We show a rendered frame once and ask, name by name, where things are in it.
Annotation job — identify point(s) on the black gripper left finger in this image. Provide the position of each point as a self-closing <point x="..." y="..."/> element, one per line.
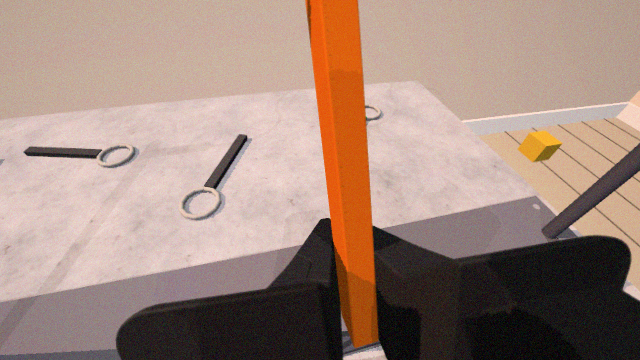
<point x="297" y="317"/>

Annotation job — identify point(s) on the grey ring with dark handle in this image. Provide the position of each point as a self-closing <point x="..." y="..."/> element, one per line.
<point x="215" y="179"/>
<point x="80" y="153"/>

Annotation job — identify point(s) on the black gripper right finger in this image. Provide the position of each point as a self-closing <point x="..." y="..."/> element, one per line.
<point x="428" y="304"/>

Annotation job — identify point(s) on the orange handle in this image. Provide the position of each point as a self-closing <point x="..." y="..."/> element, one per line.
<point x="338" y="73"/>

